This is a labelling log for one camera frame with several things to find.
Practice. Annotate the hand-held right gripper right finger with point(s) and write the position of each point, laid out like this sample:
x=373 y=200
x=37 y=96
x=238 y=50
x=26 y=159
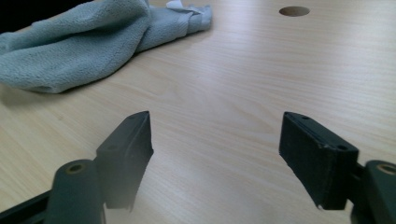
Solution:
x=314 y=161

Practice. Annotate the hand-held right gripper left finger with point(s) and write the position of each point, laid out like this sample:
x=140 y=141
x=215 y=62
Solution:
x=124 y=161

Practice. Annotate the blue-grey towel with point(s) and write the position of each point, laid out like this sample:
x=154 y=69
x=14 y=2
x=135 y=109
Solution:
x=77 y=46

